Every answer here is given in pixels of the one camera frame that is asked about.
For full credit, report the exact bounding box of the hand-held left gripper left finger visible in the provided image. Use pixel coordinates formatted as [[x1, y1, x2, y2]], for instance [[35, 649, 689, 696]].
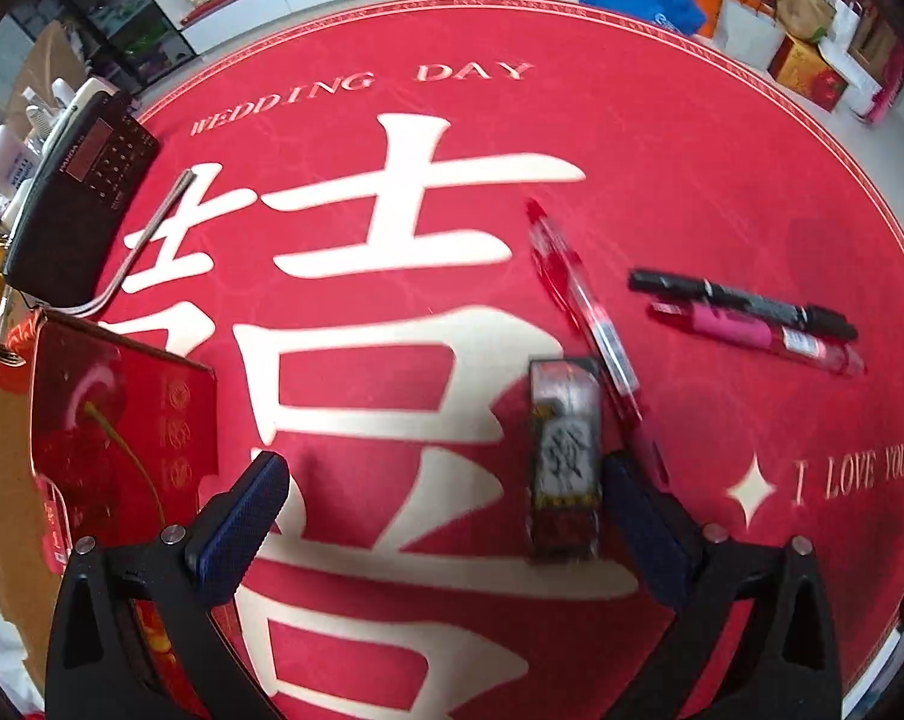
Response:
[[43, 451, 289, 720]]

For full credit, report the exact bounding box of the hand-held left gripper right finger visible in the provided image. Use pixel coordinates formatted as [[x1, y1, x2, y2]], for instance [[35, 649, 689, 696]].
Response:
[[602, 450, 844, 720]]

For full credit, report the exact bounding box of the small rectangular printed packet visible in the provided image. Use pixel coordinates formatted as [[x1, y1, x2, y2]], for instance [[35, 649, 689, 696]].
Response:
[[527, 358, 604, 565]]

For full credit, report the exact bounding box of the red gift box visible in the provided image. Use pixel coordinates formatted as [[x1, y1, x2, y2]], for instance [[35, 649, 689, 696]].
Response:
[[30, 313, 222, 720]]

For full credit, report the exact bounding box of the red pen with pink grip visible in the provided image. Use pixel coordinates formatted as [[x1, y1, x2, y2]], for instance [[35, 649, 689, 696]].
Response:
[[647, 300, 867, 378], [525, 198, 672, 485]]

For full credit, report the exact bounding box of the long black marker pen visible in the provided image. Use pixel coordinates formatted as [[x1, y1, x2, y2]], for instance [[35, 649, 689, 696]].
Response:
[[627, 268, 860, 343]]

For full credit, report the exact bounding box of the bent metal rod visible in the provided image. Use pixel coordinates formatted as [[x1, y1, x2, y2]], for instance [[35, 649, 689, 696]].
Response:
[[68, 170, 199, 320]]

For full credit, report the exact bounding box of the round red printed mat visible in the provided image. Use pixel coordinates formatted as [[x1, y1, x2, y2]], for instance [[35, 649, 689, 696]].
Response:
[[95, 4, 904, 720]]

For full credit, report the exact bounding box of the black radio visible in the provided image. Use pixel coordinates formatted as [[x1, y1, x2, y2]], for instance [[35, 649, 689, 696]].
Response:
[[5, 79, 160, 309]]

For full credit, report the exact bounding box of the white bottle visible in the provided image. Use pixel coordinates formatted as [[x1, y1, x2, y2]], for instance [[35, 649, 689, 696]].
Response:
[[0, 127, 40, 194]]

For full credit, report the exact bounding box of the red and gold box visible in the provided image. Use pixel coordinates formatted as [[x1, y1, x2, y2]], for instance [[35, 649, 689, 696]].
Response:
[[768, 33, 850, 111]]

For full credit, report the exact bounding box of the white paper bag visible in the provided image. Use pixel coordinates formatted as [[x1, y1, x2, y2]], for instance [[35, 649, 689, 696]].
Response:
[[713, 0, 786, 70]]

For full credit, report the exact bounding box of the black glass cabinet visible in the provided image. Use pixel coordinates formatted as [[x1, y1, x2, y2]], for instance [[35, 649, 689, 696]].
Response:
[[8, 0, 198, 85]]

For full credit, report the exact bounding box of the brown paper bag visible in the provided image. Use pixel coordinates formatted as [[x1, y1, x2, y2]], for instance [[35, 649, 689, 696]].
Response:
[[776, 0, 839, 42]]

